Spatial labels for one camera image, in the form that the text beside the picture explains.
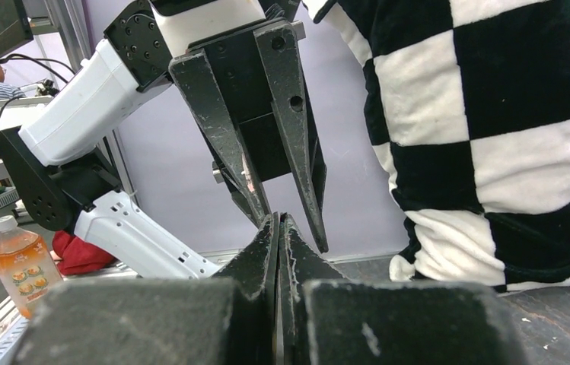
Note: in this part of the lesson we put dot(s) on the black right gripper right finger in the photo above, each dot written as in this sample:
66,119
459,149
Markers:
330,319

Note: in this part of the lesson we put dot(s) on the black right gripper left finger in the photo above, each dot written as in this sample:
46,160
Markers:
228,318

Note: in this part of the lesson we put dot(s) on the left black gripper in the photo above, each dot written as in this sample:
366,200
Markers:
248,95

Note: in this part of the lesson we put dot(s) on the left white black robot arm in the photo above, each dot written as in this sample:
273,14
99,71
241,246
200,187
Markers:
65,181

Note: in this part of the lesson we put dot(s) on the red cloth bundle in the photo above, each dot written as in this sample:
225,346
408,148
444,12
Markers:
74,256

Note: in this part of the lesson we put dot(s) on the orange drink bottle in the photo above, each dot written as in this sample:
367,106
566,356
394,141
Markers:
27,269

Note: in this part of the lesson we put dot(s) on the black white checkered cloth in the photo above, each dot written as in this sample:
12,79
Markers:
468,111

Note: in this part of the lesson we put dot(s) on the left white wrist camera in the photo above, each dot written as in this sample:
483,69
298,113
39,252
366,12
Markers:
183,23

